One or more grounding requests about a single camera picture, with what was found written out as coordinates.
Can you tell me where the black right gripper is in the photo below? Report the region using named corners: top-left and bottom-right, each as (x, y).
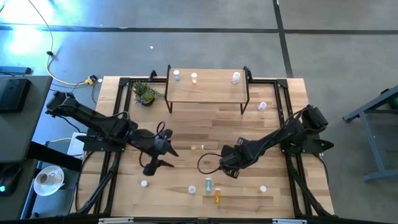
top-left (218, 144), bottom-right (249, 180)

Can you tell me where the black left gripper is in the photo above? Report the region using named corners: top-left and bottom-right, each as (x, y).
top-left (141, 129), bottom-right (180, 177)

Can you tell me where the potted green succulent plant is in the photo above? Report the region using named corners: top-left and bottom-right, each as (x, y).
top-left (132, 80), bottom-right (164, 107)

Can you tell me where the white paper sheet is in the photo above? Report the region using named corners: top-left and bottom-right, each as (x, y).
top-left (67, 132), bottom-right (87, 157)

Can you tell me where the black beam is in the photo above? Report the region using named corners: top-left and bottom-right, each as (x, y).
top-left (27, 141), bottom-right (83, 172)

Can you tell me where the white bowl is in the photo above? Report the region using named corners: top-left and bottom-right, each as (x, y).
top-left (33, 165), bottom-right (65, 197)

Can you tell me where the grey desk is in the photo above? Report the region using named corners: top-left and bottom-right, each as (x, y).
top-left (0, 74), bottom-right (53, 222)

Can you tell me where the black computer mouse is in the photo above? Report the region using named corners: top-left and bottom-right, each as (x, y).
top-left (0, 166), bottom-right (22, 197)

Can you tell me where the black box device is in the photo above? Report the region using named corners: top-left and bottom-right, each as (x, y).
top-left (0, 78), bottom-right (32, 114)

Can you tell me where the dark flat device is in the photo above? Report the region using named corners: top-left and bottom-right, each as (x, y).
top-left (0, 65), bottom-right (33, 76)

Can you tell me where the black looped wrist cable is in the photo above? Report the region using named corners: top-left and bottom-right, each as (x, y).
top-left (197, 151), bottom-right (224, 175)
top-left (138, 120), bottom-right (167, 169)

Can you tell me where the silver bracket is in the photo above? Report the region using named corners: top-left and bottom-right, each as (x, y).
top-left (272, 218), bottom-right (308, 224)
top-left (98, 217), bottom-right (134, 224)

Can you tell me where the wooden shelf black metal frame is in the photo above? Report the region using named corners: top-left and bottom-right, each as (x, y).
top-left (164, 64), bottom-right (252, 115)

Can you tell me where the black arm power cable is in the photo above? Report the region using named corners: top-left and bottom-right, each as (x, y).
top-left (312, 154), bottom-right (330, 185)
top-left (74, 151), bottom-right (94, 215)

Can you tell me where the black aluminium rig frame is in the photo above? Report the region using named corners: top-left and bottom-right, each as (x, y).
top-left (70, 67), bottom-right (335, 224)

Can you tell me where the cream cable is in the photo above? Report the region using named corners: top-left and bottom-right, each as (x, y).
top-left (42, 136), bottom-right (73, 146)

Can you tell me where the thin black floor cable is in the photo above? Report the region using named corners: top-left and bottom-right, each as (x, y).
top-left (49, 81), bottom-right (98, 104)

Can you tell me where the grey metal table frame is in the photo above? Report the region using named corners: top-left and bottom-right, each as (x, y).
top-left (342, 84), bottom-right (398, 183)

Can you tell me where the yellow floor cable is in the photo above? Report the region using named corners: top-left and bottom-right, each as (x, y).
top-left (27, 0), bottom-right (94, 86)

